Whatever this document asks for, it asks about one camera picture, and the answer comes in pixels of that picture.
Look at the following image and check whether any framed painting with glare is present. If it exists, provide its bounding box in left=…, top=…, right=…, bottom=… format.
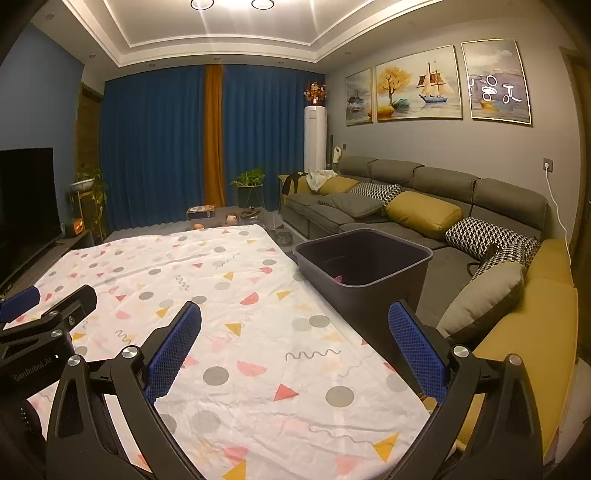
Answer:
left=461, top=39, right=532, bottom=126

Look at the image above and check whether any grey sofa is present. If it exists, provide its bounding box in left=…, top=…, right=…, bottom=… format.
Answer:
left=278, top=156, right=550, bottom=333

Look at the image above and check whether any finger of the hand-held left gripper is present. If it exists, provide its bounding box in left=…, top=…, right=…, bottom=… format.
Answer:
left=0, top=286, right=41, bottom=324
left=0, top=285, right=97, bottom=358

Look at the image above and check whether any big mustard cushion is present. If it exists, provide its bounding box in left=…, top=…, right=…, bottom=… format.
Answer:
left=385, top=191, right=464, bottom=240

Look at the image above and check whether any white cloth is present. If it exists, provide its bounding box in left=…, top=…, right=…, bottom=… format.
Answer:
left=307, top=169, right=340, bottom=191

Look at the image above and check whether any white standing air conditioner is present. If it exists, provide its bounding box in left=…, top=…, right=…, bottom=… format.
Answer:
left=303, top=105, right=328, bottom=175

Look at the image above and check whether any grey cushion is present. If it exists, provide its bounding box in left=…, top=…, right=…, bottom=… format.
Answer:
left=436, top=262, right=527, bottom=340
left=323, top=193, right=386, bottom=219

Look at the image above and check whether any dark grey plastic bin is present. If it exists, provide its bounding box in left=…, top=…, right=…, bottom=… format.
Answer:
left=294, top=229, right=435, bottom=370

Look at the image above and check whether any wooden door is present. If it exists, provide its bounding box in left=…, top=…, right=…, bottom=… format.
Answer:
left=560, top=45, right=591, bottom=208

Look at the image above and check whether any small landscape painting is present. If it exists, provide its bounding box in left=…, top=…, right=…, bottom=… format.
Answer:
left=345, top=69, right=374, bottom=126

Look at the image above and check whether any black white patterned cushion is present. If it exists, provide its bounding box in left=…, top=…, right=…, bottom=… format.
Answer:
left=348, top=182, right=402, bottom=206
left=444, top=217, right=541, bottom=264
left=471, top=244, right=539, bottom=280

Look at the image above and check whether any artificial flower arrangement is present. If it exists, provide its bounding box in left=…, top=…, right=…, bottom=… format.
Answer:
left=302, top=80, right=328, bottom=107

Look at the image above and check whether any dark television stand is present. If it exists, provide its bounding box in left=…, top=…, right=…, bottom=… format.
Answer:
left=0, top=229, right=95, bottom=296

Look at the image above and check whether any blue curtain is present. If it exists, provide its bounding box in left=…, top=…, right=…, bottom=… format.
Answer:
left=102, top=65, right=208, bottom=232
left=222, top=65, right=328, bottom=214

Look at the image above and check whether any printed white tablecloth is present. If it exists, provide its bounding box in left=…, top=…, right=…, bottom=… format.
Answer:
left=14, top=224, right=439, bottom=480

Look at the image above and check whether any small mustard cushion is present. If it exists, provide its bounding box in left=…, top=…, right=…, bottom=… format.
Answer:
left=318, top=176, right=361, bottom=195

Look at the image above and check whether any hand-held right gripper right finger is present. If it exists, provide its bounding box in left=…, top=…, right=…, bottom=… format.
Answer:
left=388, top=300, right=546, bottom=480

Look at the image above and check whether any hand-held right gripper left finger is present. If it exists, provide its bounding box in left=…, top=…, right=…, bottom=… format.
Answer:
left=46, top=301, right=206, bottom=480

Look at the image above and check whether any mustard sofa seat pad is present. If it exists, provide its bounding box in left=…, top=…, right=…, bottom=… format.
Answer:
left=455, top=237, right=580, bottom=457

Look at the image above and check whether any orange curtain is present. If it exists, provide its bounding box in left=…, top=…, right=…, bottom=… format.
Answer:
left=203, top=65, right=227, bottom=208

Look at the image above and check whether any sailboat and tree painting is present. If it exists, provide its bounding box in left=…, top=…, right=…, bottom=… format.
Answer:
left=375, top=45, right=463, bottom=123

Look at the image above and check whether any flat screen television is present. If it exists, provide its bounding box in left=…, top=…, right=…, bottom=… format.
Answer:
left=0, top=148, right=63, bottom=289

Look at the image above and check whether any trailing plant on stand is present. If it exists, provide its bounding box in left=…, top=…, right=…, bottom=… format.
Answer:
left=69, top=167, right=108, bottom=241

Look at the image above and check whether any potted plant dark pot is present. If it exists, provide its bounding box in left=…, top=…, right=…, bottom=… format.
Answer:
left=229, top=168, right=266, bottom=209

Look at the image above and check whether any black handbag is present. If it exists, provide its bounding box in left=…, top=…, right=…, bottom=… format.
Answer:
left=465, top=247, right=500, bottom=278

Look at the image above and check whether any white charging cable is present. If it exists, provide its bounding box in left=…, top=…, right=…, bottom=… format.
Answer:
left=547, top=171, right=575, bottom=287

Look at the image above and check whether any grey coffee table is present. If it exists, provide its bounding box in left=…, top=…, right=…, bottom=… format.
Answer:
left=104, top=208, right=305, bottom=259

